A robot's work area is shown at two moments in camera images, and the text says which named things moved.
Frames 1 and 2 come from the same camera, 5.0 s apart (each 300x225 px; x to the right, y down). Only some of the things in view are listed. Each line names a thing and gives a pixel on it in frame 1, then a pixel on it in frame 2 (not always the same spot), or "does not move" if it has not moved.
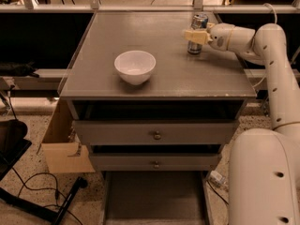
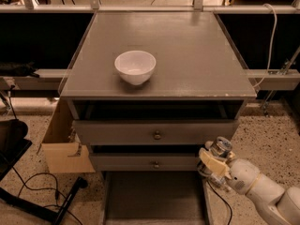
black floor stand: x=13 y=143 does not move
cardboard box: x=63 y=151 does not move
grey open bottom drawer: x=157 y=198 does not move
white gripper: x=219 y=35 → x=240 y=174
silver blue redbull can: x=199 y=22 → x=221 y=147
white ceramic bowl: x=135 y=67 does not move
